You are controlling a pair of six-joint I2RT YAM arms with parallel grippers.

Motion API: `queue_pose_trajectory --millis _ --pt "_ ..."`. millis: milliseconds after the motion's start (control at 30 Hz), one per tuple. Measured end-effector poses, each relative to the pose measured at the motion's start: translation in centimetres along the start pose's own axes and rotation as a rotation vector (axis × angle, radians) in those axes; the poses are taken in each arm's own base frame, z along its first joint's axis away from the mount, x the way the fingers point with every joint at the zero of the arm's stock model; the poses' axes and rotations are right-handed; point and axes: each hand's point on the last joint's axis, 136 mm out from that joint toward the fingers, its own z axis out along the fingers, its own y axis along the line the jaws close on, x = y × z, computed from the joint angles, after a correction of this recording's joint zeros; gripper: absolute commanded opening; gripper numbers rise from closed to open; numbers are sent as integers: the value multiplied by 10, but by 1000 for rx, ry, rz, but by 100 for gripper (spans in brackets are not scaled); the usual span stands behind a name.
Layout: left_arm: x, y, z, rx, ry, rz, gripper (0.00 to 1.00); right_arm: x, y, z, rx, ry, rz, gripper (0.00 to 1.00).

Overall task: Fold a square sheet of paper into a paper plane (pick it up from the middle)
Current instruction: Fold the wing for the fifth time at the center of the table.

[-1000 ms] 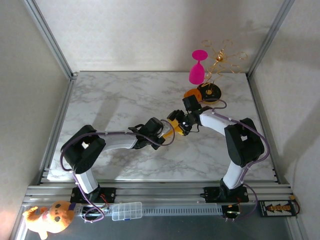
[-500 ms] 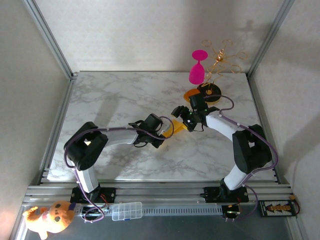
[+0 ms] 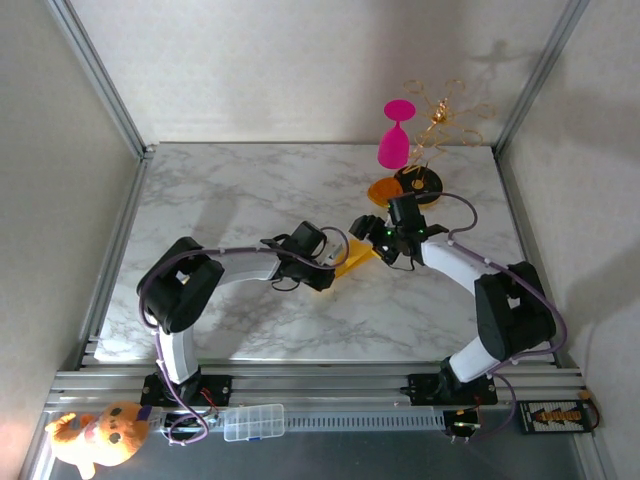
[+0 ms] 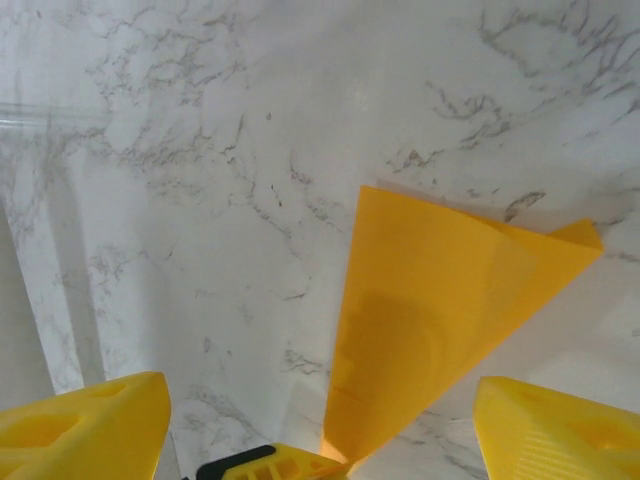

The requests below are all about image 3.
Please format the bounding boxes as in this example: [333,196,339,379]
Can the small controller board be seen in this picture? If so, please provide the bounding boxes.
[162,410,224,437]
[443,407,485,437]

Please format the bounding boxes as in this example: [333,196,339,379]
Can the orange plush toy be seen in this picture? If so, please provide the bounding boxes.
[44,401,151,480]

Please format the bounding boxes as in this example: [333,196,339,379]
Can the orange paper sheet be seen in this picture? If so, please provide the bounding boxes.
[319,238,379,296]

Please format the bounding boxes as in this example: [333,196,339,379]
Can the gold wire glass rack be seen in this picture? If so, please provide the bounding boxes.
[393,78,496,209]

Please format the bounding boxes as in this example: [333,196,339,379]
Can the black power distribution board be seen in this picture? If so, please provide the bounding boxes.
[514,399,597,435]

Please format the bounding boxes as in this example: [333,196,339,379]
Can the white cup with orange lid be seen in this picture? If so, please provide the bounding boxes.
[368,177,404,209]

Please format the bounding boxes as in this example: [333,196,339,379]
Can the grey slotted cable duct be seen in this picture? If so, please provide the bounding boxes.
[147,404,447,433]

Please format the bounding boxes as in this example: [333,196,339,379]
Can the aluminium mounting rail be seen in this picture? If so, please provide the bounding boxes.
[43,366,587,414]

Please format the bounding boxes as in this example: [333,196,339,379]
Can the thin red wire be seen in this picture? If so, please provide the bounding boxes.
[198,387,222,417]

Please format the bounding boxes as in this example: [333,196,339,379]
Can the pink wine glass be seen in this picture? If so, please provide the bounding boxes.
[377,98,417,169]

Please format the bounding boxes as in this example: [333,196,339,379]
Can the red black power wire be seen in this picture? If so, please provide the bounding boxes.
[578,391,603,431]

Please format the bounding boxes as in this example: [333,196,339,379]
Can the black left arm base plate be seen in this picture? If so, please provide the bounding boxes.
[140,373,234,407]

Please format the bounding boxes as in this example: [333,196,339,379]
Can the clear plastic organizer box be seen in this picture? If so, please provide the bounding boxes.
[222,403,286,443]

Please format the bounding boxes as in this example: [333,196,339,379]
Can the aluminium side rail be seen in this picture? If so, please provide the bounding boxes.
[74,144,157,371]
[492,147,584,372]

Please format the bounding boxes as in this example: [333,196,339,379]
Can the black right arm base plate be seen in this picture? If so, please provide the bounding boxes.
[407,372,500,406]

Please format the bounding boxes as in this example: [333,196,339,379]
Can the aluminium frame post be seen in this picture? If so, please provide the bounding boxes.
[492,0,592,157]
[43,0,157,160]

